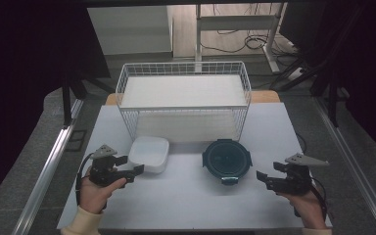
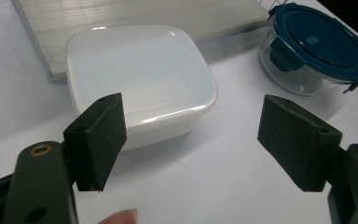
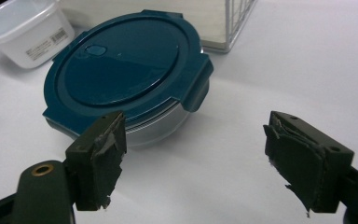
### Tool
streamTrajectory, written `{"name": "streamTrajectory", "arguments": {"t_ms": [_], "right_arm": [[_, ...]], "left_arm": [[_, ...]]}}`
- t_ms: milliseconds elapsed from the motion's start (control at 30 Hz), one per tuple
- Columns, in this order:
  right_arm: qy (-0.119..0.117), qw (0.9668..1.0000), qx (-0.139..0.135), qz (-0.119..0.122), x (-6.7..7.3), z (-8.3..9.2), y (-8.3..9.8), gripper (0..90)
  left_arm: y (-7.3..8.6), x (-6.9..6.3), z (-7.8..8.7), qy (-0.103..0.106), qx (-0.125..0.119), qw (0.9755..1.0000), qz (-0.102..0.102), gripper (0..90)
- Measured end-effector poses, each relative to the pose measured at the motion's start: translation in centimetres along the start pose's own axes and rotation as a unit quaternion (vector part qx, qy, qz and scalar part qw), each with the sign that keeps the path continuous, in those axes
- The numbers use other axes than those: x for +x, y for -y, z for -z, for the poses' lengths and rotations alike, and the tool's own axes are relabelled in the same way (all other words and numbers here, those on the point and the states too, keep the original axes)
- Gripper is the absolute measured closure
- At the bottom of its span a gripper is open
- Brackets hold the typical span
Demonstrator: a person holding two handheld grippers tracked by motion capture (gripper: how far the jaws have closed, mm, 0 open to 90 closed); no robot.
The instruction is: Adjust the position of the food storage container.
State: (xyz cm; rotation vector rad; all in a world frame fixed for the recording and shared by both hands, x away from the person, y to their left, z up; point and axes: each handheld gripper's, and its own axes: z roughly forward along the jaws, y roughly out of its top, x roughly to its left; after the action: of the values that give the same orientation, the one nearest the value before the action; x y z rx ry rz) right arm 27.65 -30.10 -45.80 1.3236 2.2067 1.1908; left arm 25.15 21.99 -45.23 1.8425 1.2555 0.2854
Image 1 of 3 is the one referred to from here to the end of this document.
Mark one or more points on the dark floor vent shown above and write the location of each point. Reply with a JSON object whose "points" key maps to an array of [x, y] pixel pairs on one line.
{"points": [[76, 140]]}

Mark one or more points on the black stand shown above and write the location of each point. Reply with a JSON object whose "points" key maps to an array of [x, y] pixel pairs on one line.
{"points": [[333, 98], [67, 104]]}

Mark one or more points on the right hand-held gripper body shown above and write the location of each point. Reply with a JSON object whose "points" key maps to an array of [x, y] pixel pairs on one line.
{"points": [[295, 181]]}

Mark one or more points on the person's left hand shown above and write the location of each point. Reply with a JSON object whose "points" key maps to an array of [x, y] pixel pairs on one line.
{"points": [[93, 196]]}

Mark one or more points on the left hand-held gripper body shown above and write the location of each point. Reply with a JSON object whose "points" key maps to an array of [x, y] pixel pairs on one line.
{"points": [[103, 169]]}

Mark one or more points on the white square container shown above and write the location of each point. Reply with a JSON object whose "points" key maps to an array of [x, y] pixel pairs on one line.
{"points": [[148, 155]]}

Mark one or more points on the white desk frame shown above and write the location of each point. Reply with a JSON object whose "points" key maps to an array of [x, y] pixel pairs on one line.
{"points": [[235, 23]]}

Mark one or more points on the person's right hand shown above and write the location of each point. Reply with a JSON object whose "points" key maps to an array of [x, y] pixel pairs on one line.
{"points": [[306, 209]]}

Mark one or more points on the white cabinet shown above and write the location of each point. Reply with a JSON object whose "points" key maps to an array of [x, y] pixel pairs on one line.
{"points": [[130, 29]]}

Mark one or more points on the white power strip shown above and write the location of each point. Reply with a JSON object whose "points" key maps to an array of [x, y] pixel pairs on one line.
{"points": [[295, 73]]}

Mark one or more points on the round container with dark lid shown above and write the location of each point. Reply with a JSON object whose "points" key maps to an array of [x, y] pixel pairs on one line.
{"points": [[226, 160]]}

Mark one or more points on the metal rail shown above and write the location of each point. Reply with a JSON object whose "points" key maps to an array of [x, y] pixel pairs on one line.
{"points": [[355, 166], [45, 176]]}

